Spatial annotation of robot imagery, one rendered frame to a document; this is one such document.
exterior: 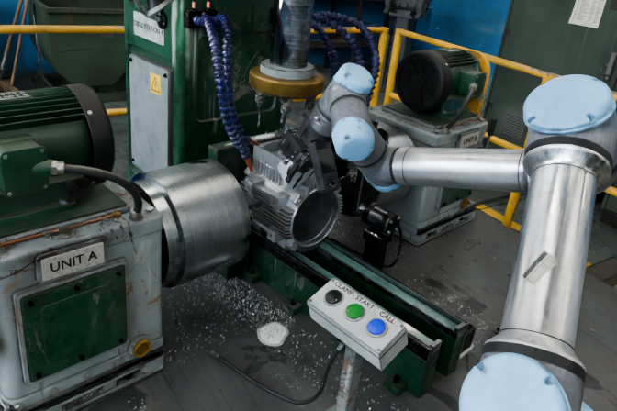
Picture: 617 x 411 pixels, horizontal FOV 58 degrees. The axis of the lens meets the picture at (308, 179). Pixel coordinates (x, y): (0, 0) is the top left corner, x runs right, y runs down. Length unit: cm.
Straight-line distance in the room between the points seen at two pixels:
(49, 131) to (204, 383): 58
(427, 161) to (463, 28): 653
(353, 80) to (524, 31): 361
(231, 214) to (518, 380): 69
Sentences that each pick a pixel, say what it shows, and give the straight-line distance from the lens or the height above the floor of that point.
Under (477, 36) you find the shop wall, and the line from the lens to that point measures 742.
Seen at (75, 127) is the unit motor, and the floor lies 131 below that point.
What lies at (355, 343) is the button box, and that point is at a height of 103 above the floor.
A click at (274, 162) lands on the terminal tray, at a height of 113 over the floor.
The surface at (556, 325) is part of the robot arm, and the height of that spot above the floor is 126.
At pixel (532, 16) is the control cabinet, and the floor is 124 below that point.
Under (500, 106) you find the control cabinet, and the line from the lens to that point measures 477.
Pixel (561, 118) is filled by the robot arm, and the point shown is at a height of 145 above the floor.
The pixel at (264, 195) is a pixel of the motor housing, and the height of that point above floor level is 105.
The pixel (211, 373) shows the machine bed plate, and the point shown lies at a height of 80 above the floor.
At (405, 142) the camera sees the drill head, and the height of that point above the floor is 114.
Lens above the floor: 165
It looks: 24 degrees down
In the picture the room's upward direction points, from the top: 7 degrees clockwise
